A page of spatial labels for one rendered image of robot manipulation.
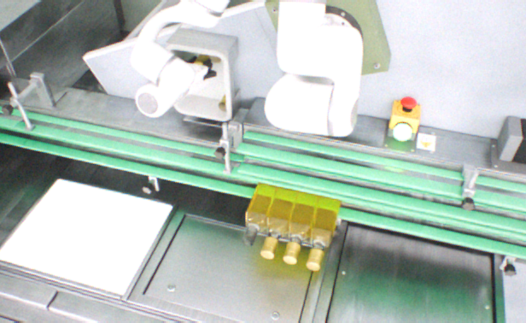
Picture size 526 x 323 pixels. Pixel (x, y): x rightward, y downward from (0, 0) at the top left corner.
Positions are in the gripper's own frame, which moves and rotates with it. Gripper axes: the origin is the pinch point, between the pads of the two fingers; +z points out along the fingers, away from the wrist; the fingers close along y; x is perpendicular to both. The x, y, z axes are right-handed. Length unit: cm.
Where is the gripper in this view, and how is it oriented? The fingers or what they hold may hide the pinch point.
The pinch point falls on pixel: (200, 64)
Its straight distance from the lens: 132.5
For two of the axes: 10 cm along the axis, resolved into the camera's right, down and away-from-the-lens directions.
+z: 2.9, -4.8, 8.3
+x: 0.4, -8.6, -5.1
